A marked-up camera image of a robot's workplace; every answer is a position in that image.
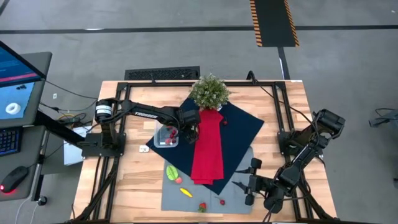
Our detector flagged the black keyboard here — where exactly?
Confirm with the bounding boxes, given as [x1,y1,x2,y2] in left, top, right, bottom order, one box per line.
[0,126,22,157]

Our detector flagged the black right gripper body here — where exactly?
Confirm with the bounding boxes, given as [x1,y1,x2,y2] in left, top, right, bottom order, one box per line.
[248,175,276,194]

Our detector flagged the black mat with striped edges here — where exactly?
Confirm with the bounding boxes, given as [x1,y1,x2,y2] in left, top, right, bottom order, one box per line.
[249,0,300,48]

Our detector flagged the black computer mouse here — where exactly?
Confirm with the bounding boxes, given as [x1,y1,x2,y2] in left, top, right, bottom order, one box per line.
[0,166,30,194]

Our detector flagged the grey framed monitor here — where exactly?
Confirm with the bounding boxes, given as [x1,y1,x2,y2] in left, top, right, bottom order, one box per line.
[0,51,53,129]

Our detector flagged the black perforated panel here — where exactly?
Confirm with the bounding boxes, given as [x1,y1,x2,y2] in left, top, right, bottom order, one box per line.
[124,65,201,81]

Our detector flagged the black floor stand with cables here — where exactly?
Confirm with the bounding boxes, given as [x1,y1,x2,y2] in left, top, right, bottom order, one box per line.
[368,107,398,131]

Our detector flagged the navy blue cloth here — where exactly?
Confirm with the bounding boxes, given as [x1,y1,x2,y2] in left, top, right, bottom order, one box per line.
[146,98,265,196]

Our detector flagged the red cloth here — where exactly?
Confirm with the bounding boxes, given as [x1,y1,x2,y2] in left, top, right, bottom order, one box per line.
[190,108,225,186]

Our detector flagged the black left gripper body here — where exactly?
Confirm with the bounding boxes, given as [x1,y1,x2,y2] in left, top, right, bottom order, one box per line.
[178,108,201,130]

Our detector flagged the black aluminium table frame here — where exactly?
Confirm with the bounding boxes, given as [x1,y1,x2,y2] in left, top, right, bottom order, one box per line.
[67,79,340,224]

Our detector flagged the tilted black monitor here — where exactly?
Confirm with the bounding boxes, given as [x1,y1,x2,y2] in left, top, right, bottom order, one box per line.
[0,40,47,88]

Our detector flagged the green ribbed toy vegetable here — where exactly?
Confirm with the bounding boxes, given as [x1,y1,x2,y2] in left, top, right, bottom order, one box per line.
[165,164,180,182]

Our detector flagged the green plant in black pot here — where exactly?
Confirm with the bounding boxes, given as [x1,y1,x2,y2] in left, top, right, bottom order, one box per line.
[188,73,231,111]

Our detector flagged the black diagonal support bar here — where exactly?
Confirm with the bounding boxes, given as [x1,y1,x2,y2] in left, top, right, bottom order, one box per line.
[33,110,94,149]

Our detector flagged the dark grey desk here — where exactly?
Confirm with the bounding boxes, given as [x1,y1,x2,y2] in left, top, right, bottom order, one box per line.
[0,124,47,202]

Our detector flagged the clear plastic tupperware container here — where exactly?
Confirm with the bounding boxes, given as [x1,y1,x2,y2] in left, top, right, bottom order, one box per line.
[153,119,180,149]

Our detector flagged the light grey cloth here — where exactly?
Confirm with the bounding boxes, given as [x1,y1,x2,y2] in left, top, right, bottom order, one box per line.
[160,146,255,215]

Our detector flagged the white paper sheet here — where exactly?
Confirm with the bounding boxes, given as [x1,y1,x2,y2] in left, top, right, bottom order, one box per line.
[63,125,94,166]

